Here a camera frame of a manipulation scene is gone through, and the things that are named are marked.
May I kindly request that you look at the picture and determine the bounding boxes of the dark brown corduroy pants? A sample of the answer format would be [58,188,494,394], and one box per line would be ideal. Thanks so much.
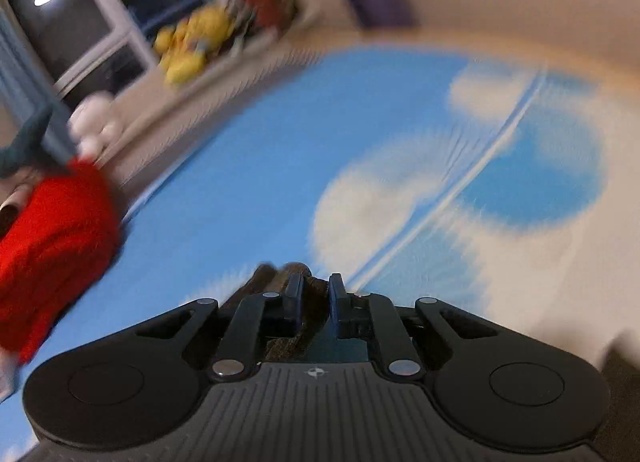
[221,263,330,362]

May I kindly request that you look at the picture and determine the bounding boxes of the yellow plush toy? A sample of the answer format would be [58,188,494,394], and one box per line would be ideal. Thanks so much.
[153,4,235,85]

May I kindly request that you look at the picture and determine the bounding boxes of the white plush toy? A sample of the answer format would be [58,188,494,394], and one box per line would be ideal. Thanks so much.
[67,92,124,161]

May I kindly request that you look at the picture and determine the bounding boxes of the dark teal garment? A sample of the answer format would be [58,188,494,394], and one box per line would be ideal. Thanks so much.
[0,109,66,179]

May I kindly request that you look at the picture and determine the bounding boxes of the red knitted sweater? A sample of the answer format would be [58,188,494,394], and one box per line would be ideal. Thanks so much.
[1,160,120,366]

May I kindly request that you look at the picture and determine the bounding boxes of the window with white frame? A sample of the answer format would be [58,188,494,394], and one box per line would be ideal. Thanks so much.
[0,0,202,98]

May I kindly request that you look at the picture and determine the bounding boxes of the blue white patterned bedsheet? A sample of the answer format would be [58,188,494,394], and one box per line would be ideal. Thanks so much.
[1,46,639,461]

